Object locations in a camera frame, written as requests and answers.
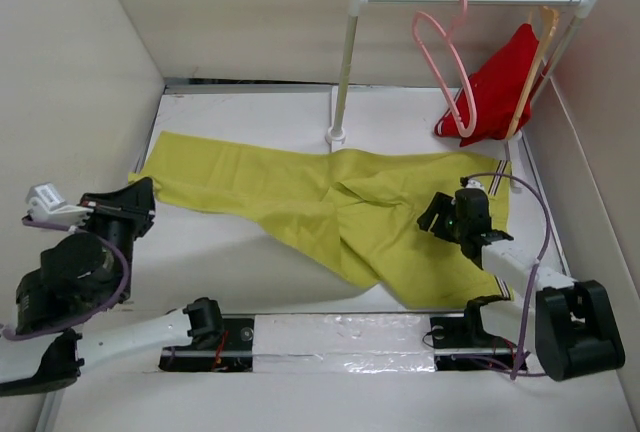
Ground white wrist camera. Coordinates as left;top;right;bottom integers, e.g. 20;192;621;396
460;177;486;193
25;183;92;227

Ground red shorts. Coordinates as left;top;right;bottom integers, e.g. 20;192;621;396
433;23;539;147

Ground yellow-green trousers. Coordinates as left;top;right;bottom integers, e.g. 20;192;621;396
140;132;509;309

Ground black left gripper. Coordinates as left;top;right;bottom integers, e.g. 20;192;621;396
74;176;158;302

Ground wooden hanger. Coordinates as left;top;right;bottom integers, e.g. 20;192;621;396
504;5;559;141

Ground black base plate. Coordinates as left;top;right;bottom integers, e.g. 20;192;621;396
158;315;255;373
422;314;516;373

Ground pink plastic hanger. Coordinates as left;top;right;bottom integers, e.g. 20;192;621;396
411;0;479;137

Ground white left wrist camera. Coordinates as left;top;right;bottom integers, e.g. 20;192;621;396
25;183;92;227

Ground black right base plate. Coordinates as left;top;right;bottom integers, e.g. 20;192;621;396
422;314;516;373

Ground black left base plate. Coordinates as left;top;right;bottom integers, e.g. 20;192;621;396
158;315;255;373

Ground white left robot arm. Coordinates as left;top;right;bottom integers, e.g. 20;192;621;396
1;177;224;397

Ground aluminium frame rail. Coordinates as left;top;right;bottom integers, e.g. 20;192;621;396
35;391;64;432

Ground white clothes rack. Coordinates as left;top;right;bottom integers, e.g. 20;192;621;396
325;0;598;172

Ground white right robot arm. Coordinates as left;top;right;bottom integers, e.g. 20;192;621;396
417;187;626;382

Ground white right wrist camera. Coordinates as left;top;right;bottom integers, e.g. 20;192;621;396
460;177;486;193

